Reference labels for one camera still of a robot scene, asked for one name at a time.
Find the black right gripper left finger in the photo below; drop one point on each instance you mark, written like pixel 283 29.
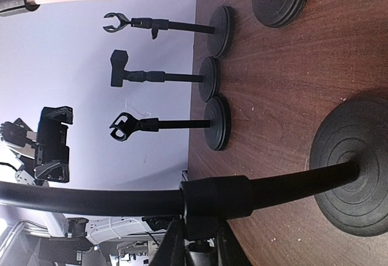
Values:
pixel 171 251

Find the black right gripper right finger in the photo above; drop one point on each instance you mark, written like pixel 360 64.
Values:
pixel 228 249

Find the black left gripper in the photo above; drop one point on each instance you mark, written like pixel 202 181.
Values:
pixel 52 153

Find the black stand of blue microphone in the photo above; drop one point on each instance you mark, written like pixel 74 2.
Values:
pixel 217 124

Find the black stand of purple microphone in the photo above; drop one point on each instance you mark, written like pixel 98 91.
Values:
pixel 347 176

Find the black stand of glitter microphone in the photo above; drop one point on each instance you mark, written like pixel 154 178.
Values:
pixel 208 78

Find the black clamp microphone stand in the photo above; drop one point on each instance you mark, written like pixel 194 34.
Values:
pixel 219 30

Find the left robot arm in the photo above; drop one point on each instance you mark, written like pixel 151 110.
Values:
pixel 25 174

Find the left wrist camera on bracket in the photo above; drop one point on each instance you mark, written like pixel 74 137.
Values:
pixel 19 137

